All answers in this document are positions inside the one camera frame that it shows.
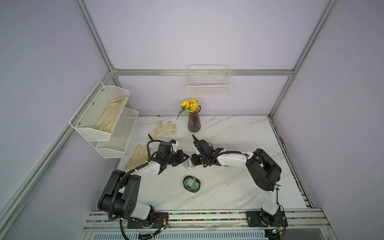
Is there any beige glove in shelf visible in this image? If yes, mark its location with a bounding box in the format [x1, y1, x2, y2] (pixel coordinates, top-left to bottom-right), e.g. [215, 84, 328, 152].
[94, 97, 128, 134]

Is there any white mesh shelf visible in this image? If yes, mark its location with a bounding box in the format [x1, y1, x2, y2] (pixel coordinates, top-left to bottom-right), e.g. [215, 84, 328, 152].
[69, 82, 131, 142]
[95, 108, 139, 159]

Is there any cream knit work glove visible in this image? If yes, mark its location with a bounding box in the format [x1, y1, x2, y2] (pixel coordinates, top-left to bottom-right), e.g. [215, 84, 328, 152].
[148, 121, 178, 140]

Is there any lower white mesh shelf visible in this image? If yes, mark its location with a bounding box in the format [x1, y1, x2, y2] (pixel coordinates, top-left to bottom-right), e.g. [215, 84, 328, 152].
[95, 108, 139, 159]

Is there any yellow flower bouquet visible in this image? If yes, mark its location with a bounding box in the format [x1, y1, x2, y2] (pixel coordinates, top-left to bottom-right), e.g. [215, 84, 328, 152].
[177, 98, 201, 119]

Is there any upper white mesh shelf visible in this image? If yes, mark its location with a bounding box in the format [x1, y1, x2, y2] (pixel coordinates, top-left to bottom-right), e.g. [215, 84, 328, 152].
[69, 82, 131, 142]

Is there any white wire wall basket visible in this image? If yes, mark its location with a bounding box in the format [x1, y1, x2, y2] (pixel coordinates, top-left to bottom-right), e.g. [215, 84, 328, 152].
[187, 65, 232, 97]

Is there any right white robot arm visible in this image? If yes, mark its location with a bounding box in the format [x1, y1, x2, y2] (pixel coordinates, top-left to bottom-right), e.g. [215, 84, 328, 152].
[191, 136, 282, 225]

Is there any yellow leather work glove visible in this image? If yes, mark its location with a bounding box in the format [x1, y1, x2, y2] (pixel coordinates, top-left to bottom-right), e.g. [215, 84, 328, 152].
[123, 145, 154, 171]

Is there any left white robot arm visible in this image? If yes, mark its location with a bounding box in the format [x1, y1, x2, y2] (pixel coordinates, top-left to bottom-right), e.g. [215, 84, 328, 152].
[98, 140, 189, 240]

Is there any clear pouch with black zipper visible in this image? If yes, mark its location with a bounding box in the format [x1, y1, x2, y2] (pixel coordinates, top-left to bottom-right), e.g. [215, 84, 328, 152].
[183, 176, 201, 193]

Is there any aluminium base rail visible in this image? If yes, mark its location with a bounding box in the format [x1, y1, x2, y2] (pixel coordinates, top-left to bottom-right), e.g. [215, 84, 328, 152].
[83, 208, 331, 232]

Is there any light green usb charger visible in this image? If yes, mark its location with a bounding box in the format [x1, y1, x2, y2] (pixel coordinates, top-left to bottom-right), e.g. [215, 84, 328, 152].
[187, 179, 197, 189]

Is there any dark ribbed glass vase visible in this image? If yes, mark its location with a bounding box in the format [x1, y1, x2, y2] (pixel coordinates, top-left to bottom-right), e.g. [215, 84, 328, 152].
[188, 113, 201, 133]

